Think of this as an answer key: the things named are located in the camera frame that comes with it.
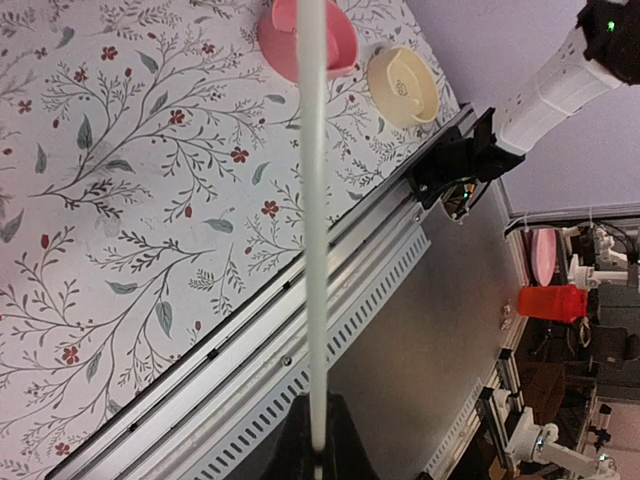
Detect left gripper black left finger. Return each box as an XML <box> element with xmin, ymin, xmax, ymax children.
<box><xmin>259</xmin><ymin>394</ymin><xmax>317</xmax><ymax>480</ymax></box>

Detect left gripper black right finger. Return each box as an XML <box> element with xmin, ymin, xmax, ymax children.
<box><xmin>321</xmin><ymin>393</ymin><xmax>380</xmax><ymax>480</ymax></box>

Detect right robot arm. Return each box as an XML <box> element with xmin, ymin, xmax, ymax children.
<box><xmin>493</xmin><ymin>1</ymin><xmax>639</xmax><ymax>156</ymax></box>

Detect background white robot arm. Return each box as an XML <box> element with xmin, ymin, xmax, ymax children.
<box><xmin>261</xmin><ymin>393</ymin><xmax>620</xmax><ymax>479</ymax></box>

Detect cream pet bowl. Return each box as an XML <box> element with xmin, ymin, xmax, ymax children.
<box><xmin>367</xmin><ymin>46</ymin><xmax>439</xmax><ymax>129</ymax></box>

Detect pink pet bowl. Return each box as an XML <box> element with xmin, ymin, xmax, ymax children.
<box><xmin>257</xmin><ymin>1</ymin><xmax>359</xmax><ymax>83</ymax></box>

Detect red translucent container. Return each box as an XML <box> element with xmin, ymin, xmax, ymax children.
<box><xmin>517</xmin><ymin>284</ymin><xmax>588</xmax><ymax>324</ymax></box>

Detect pink round disc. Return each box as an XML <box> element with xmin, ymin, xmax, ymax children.
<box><xmin>531</xmin><ymin>228</ymin><xmax>557</xmax><ymax>286</ymax></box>

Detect front aluminium rail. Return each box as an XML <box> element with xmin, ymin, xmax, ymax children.
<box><xmin>44</xmin><ymin>102</ymin><xmax>531</xmax><ymax>480</ymax></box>

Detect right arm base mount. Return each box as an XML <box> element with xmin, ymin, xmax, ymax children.
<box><xmin>408</xmin><ymin>107</ymin><xmax>525</xmax><ymax>210</ymax></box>

